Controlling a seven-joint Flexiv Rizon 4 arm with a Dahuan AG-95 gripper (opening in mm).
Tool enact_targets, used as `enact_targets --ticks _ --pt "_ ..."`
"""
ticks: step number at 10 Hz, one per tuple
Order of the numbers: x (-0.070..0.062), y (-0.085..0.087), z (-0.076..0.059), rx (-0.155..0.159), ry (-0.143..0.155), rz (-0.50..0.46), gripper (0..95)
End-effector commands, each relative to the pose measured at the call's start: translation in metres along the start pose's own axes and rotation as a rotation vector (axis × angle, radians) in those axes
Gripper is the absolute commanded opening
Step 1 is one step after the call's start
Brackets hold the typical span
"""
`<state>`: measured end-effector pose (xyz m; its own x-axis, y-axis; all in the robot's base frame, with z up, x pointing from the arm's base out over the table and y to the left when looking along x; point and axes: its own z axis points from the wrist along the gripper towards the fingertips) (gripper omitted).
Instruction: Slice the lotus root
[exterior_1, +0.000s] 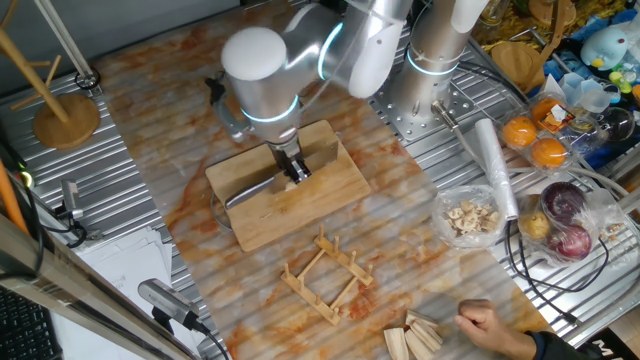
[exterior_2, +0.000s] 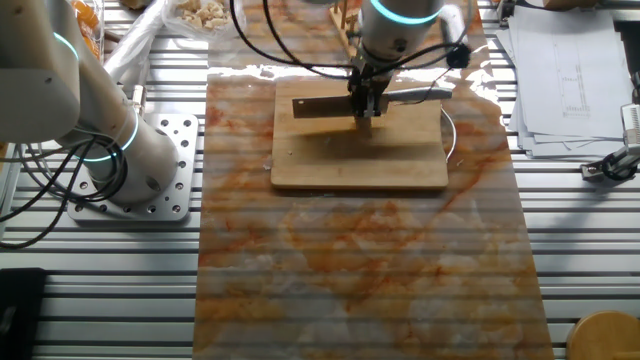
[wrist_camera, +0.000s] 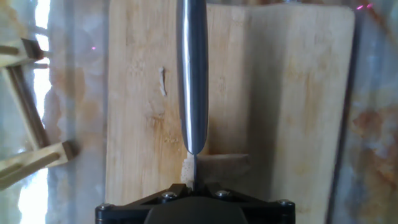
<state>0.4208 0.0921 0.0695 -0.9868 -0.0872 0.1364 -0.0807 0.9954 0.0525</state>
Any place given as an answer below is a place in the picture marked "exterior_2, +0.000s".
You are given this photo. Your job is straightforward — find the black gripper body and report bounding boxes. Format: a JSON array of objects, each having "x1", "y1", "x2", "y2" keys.
[{"x1": 347, "y1": 62, "x2": 395, "y2": 97}]

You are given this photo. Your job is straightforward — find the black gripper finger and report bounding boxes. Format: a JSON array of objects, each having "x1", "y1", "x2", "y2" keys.
[{"x1": 352, "y1": 95, "x2": 386, "y2": 120}]

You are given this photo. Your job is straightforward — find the steel kitchen cleaver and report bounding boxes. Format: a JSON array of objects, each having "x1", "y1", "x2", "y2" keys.
[{"x1": 291, "y1": 85, "x2": 454, "y2": 120}]

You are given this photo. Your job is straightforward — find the peeled lotus root piece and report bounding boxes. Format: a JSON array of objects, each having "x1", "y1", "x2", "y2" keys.
[{"x1": 353, "y1": 117, "x2": 374, "y2": 146}]

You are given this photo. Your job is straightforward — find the bag of lotus root slices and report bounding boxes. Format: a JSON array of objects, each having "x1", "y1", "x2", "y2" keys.
[{"x1": 161, "y1": 0, "x2": 248, "y2": 42}]

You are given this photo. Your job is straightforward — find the wooden peg rack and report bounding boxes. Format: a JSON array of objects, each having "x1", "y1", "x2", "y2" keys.
[{"x1": 329, "y1": 0, "x2": 364, "y2": 59}]

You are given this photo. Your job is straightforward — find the wooden cutting board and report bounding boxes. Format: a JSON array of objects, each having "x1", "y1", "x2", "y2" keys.
[{"x1": 270, "y1": 79, "x2": 458, "y2": 191}]

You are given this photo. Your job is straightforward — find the orange marble pattern mat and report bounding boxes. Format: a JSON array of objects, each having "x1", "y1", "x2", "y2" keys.
[{"x1": 192, "y1": 0, "x2": 555, "y2": 360}]

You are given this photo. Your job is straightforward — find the stack of white papers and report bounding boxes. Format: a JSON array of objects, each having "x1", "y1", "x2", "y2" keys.
[{"x1": 494, "y1": 3, "x2": 637, "y2": 161}]

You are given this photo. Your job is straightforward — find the roll of clear plastic bags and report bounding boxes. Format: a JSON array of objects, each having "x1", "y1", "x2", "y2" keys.
[{"x1": 102, "y1": 0, "x2": 167, "y2": 89}]

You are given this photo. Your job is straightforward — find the oranges in bag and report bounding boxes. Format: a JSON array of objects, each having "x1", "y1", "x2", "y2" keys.
[{"x1": 69, "y1": 0, "x2": 107, "y2": 64}]

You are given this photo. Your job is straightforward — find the orange fruit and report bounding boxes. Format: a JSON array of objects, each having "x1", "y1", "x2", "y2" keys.
[
  {"x1": 83, "y1": 33, "x2": 103, "y2": 60},
  {"x1": 70, "y1": 0, "x2": 100, "y2": 30}
]

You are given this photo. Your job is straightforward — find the round wooden lid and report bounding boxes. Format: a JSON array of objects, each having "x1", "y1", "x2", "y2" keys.
[{"x1": 565, "y1": 310, "x2": 640, "y2": 360}]

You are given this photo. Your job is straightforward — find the black box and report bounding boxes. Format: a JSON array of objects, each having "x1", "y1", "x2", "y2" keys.
[{"x1": 0, "y1": 267, "x2": 48, "y2": 360}]

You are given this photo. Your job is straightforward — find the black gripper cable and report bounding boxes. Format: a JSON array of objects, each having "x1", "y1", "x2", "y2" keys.
[{"x1": 229, "y1": 0, "x2": 474, "y2": 106}]

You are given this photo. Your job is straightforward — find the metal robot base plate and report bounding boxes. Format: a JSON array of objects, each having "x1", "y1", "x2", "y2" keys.
[{"x1": 66, "y1": 112, "x2": 200, "y2": 223}]

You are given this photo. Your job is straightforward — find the black cable bundle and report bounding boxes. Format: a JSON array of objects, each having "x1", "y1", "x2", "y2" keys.
[{"x1": 0, "y1": 134, "x2": 129, "y2": 251}]

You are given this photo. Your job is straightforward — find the small grey camera on clamp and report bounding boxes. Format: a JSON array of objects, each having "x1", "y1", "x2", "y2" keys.
[{"x1": 579, "y1": 102, "x2": 640, "y2": 183}]

